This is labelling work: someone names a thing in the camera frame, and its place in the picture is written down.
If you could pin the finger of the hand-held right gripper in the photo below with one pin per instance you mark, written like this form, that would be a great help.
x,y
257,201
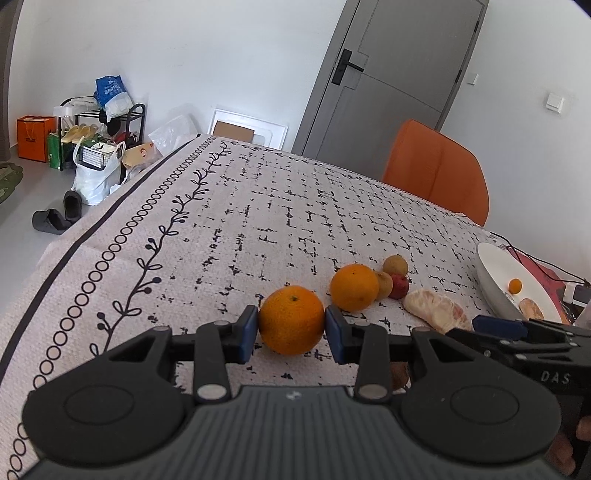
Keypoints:
x,y
480,341
501,324

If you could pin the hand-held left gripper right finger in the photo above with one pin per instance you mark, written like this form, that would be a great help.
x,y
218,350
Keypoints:
x,y
336,337

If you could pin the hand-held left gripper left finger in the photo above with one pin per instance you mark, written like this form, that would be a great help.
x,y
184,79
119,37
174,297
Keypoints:
x,y
247,333

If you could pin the orange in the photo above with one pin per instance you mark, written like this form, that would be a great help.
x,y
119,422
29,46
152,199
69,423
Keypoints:
x,y
354,287
291,321

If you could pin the white plate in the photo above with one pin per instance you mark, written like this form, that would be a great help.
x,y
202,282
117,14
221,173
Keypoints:
x,y
498,272

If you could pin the pale peeled citrus piece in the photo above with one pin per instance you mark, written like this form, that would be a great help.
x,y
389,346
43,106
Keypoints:
x,y
434,309

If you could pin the small brown round fruit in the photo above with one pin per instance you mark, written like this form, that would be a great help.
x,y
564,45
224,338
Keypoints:
x,y
383,285
395,265

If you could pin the reddish brown small fruit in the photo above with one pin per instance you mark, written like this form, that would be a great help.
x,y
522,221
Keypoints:
x,y
400,374

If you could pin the small red fruit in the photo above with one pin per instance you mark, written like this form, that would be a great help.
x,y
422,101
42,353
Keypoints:
x,y
400,287

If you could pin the person's right hand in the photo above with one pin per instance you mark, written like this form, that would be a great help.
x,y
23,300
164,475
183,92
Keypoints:
x,y
572,454

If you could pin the small kumquat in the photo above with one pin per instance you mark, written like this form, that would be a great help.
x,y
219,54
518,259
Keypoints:
x,y
515,286

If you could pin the red and orange printed mat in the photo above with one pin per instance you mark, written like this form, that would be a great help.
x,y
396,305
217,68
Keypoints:
x,y
535,267

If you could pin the white charger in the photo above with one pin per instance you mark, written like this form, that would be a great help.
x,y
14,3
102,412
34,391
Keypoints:
x,y
579,294

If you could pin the patterned white tablecloth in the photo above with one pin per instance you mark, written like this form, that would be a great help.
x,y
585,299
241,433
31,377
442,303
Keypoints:
x,y
231,230

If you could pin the orange chair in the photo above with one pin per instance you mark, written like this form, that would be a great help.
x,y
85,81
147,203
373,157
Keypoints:
x,y
434,170

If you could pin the brown cardboard sheet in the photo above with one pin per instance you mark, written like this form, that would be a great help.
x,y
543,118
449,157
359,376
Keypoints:
x,y
234,132

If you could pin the white framed board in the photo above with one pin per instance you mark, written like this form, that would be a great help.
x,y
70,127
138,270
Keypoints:
x,y
272,131

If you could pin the brown paper bag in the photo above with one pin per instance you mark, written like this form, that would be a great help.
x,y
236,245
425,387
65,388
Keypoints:
x,y
141,154

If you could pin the clear plastic bag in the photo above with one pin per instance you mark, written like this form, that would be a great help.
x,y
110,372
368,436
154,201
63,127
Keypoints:
x,y
173,134

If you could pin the white plastic bag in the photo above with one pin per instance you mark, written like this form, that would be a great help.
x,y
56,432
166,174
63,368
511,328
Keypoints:
x,y
94,182

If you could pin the dark grey slipper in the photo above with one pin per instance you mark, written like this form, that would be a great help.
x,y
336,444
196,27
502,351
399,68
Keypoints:
x,y
48,221
73,205

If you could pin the black shoe rack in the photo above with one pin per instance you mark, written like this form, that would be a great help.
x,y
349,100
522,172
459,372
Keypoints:
x,y
137,117

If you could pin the pair of yellow slippers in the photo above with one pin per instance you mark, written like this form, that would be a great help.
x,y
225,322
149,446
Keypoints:
x,y
81,133

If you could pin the green bag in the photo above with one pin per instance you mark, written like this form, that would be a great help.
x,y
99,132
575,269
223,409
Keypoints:
x,y
56,152

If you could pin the grey door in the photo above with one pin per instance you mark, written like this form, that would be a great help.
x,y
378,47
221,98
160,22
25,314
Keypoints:
x,y
392,69

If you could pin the blue and white bag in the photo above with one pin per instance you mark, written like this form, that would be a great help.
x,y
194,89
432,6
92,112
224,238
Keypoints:
x,y
112,94

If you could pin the green rug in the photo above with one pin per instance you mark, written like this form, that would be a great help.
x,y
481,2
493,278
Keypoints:
x,y
9,180

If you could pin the orange paper bag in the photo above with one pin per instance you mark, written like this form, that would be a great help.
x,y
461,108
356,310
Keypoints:
x,y
34,138

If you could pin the large white wall switch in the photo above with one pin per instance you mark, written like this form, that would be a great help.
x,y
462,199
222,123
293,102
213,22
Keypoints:
x,y
554,102

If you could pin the small white wall switch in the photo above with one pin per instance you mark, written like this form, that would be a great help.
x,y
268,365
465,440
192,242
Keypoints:
x,y
472,79

